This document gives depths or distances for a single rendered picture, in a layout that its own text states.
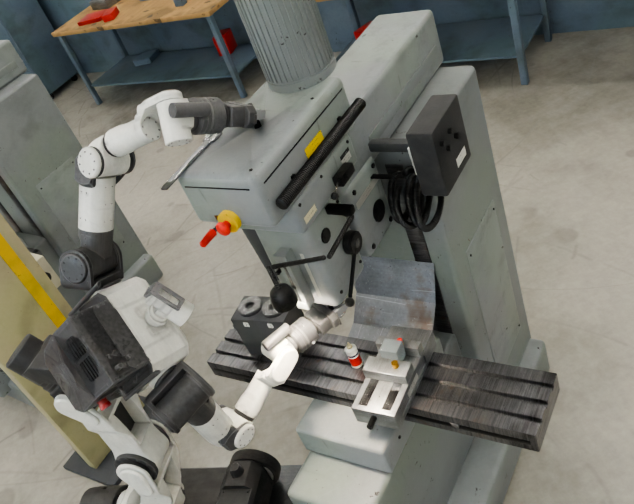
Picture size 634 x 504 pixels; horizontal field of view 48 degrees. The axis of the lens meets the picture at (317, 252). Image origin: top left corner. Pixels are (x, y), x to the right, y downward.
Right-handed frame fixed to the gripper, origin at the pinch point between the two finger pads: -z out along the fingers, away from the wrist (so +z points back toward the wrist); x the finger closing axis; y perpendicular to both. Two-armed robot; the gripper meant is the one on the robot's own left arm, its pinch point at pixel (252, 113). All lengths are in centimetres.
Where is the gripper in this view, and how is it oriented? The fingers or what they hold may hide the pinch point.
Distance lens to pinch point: 184.7
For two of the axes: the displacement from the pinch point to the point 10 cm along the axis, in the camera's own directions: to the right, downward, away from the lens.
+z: -7.4, 1.6, -6.5
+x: 6.7, 2.7, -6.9
